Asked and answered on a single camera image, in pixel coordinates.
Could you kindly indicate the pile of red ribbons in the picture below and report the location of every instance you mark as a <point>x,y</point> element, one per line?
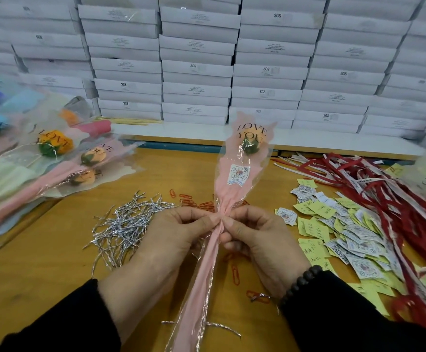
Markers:
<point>381,198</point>

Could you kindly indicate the person's left forearm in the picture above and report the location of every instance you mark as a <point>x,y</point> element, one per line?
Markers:
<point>59,322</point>

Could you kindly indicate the pile of orange paper clips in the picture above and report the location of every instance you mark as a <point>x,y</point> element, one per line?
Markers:
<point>187,201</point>

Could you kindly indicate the long white board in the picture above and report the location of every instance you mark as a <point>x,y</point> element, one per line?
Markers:
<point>330,141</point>

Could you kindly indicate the person's right forearm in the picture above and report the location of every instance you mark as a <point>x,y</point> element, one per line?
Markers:
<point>359,319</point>

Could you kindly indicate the pile of silver twist ties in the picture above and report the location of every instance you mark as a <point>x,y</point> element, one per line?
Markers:
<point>125,227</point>

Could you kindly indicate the pink orange flower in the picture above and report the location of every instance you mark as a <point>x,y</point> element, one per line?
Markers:
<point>235,176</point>

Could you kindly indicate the wooden sticks bundle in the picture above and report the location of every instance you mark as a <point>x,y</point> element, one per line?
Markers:
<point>129,120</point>

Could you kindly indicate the person's right hand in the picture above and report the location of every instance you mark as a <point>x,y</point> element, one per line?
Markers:
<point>268,249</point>

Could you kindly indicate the wall of stacked white boxes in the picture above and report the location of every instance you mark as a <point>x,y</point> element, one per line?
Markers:
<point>198,62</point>

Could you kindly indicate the pile of flowers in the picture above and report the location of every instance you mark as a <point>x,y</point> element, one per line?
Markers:
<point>22,179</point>

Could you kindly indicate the person's left hand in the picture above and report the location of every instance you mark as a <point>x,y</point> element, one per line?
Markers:
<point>162,253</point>

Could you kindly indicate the pile of yellow white tags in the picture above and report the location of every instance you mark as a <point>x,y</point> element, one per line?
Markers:
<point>337,234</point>

